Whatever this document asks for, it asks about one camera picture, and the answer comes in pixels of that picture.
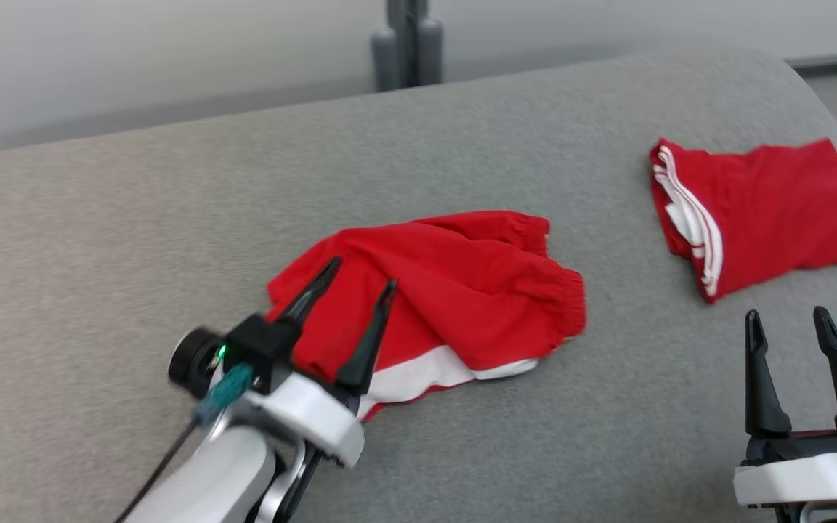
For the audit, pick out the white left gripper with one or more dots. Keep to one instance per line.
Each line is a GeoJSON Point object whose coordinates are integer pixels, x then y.
{"type": "Point", "coordinates": [309, 414]}

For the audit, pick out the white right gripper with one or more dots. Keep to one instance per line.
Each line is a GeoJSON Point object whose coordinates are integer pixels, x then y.
{"type": "Point", "coordinates": [811, 479]}

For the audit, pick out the red shorts white stripe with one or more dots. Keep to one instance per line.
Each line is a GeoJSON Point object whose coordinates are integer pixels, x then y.
{"type": "Point", "coordinates": [462, 290]}

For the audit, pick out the red basketball jersey white sleeves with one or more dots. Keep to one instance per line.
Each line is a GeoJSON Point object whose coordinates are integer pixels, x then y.
{"type": "Point", "coordinates": [774, 211]}

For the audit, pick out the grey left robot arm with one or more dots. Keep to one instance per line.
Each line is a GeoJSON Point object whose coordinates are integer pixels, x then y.
{"type": "Point", "coordinates": [200, 487]}

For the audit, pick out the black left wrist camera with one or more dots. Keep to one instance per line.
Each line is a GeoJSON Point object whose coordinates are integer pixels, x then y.
{"type": "Point", "coordinates": [259, 345]}

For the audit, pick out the grey cylindrical post foot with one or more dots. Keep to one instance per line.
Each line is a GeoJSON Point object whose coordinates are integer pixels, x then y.
{"type": "Point", "coordinates": [383, 62]}
{"type": "Point", "coordinates": [431, 54]}

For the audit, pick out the grey metal post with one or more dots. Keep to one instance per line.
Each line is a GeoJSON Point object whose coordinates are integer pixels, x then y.
{"type": "Point", "coordinates": [407, 36]}

